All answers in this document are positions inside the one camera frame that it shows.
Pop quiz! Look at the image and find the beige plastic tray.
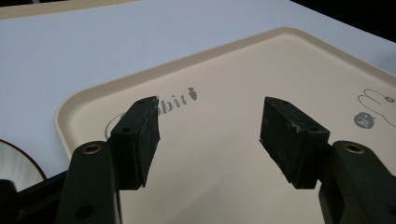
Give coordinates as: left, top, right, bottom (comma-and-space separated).
54, 26, 396, 224

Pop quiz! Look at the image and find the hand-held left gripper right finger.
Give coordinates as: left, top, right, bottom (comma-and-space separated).
259, 96, 396, 224

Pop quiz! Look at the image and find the white plate with dark rim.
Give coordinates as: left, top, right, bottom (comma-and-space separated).
0, 138, 48, 192

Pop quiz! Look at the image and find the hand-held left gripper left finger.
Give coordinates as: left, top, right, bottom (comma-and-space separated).
54, 95, 162, 224

